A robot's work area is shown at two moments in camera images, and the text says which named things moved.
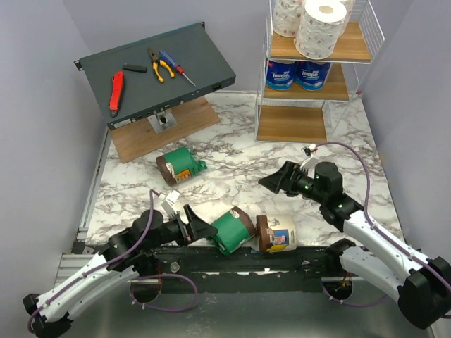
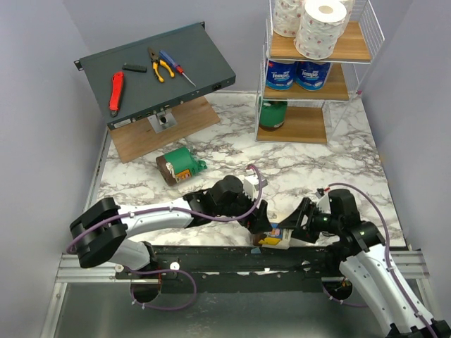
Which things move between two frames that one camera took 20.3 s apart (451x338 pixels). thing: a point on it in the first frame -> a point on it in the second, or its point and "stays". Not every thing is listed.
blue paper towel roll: [280, 75] stays
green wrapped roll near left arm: [179, 165] stays
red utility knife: [115, 93] stays
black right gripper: [291, 179] -> [309, 218]
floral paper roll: [318, 28] stays
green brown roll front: [234, 229] -> [272, 114]
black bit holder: [134, 67] stays
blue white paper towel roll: [311, 75] stays
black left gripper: [196, 229] -> [257, 222]
